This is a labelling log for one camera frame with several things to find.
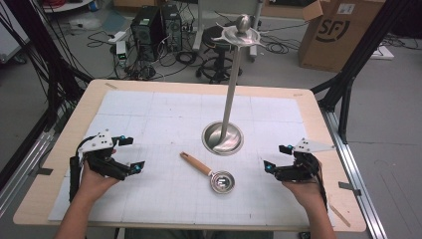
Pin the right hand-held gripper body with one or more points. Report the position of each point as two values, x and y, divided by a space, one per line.
307 146

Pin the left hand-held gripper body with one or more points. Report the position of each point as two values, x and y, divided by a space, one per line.
99 142

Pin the tall metal rack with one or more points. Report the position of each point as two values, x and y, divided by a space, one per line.
232 86

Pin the person's left hand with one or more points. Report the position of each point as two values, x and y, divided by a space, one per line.
94 184

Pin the person's right hand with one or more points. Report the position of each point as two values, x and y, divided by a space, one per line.
305 194

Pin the white grid mat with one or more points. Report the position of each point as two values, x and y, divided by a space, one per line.
166 113

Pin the grey tape piece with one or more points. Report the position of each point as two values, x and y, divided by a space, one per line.
41 171
349 187

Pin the thin wooden stick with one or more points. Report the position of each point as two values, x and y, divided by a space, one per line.
340 215

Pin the small white device green display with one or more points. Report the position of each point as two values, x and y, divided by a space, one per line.
121 51

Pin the white power strip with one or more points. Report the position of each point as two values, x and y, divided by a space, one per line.
117 36

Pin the black round stool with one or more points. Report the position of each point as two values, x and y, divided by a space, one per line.
219 63

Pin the large brown cardboard box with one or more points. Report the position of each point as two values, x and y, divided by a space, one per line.
335 40

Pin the large black computer tower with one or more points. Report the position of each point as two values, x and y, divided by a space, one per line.
147 31

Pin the slim black computer tower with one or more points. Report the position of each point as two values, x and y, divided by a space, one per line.
171 26

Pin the white round table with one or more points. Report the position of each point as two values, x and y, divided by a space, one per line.
66 6

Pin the aluminium rail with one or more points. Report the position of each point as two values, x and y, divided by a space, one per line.
20 169
358 179

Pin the black metal frame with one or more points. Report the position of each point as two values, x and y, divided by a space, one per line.
348 79
56 76

